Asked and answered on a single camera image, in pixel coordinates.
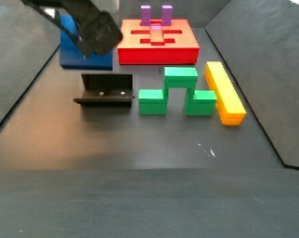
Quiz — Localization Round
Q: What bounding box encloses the blue U-shaped block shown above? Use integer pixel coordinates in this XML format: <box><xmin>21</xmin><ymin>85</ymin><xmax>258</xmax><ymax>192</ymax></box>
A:
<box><xmin>58</xmin><ymin>13</ymin><xmax>114</xmax><ymax>71</ymax></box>

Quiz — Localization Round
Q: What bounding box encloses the black angle fixture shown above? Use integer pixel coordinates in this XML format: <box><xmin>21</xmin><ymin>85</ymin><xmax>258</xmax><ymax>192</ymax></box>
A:
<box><xmin>73</xmin><ymin>73</ymin><xmax>133</xmax><ymax>106</ymax></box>

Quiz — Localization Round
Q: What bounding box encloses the red base board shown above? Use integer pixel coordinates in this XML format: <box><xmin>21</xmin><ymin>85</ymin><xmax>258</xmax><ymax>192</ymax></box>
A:
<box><xmin>117</xmin><ymin>19</ymin><xmax>199</xmax><ymax>65</ymax></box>

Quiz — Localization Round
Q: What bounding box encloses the green stepped block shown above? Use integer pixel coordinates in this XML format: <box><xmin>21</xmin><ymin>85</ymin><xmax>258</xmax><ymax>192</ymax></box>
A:
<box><xmin>137</xmin><ymin>66</ymin><xmax>217</xmax><ymax>116</ymax></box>

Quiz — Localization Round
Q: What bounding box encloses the yellow long block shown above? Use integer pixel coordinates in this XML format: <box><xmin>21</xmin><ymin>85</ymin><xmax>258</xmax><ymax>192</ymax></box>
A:
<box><xmin>204</xmin><ymin>61</ymin><xmax>246</xmax><ymax>126</ymax></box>

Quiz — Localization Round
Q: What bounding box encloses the purple U-shaped block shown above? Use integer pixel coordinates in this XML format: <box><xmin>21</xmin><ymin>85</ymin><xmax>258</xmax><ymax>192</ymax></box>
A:
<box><xmin>139</xmin><ymin>5</ymin><xmax>173</xmax><ymax>27</ymax></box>

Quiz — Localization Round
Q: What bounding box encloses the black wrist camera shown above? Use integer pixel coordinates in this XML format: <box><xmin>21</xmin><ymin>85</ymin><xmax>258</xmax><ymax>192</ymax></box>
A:
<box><xmin>61</xmin><ymin>0</ymin><xmax>122</xmax><ymax>57</ymax></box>

